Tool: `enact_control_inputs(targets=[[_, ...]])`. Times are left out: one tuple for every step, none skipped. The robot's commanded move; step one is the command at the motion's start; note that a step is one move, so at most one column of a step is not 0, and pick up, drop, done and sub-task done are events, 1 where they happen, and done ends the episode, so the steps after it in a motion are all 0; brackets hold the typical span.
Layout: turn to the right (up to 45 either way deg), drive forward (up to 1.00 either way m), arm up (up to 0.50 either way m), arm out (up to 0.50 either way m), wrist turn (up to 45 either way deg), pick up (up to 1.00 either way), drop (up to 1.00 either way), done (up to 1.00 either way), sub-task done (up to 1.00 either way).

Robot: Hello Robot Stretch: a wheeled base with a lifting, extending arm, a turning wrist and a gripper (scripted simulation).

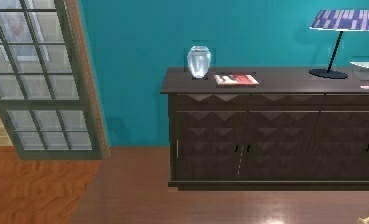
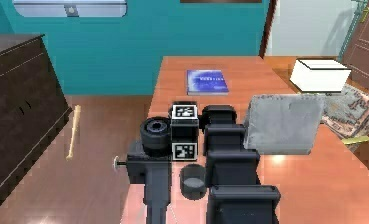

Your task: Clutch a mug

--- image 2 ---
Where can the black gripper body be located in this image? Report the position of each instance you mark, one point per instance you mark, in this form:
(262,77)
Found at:
(155,166)

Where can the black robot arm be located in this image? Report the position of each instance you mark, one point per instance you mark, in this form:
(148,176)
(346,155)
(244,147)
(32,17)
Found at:
(232,166)

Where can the dark grey mug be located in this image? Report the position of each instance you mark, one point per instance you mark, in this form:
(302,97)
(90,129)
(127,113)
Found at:
(193,181)

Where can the wooden baseball bat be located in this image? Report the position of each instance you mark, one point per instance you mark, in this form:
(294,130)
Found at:
(73,133)

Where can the blue book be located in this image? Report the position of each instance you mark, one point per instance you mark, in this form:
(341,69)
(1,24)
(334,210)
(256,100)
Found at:
(207,81)

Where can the grey laptop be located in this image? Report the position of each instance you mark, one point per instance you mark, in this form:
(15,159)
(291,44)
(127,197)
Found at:
(282,125)

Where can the dark brown chest of drawers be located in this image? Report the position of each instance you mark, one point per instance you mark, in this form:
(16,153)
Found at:
(22,110)

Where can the brown wooden table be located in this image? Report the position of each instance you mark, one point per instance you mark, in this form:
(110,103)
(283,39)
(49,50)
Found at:
(312,186)

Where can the white window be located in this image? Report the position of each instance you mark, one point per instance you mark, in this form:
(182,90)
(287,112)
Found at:
(92,8)

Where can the white box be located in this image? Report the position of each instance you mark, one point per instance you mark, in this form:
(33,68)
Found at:
(320,77)

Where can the yellow flat strip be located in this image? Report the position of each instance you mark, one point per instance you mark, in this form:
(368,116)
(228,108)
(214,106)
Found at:
(357,140)

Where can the patterned grey rug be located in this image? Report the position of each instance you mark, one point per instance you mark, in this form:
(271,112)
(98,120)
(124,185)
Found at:
(352,111)

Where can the brown room door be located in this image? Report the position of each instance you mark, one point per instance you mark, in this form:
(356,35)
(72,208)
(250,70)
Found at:
(363,50)

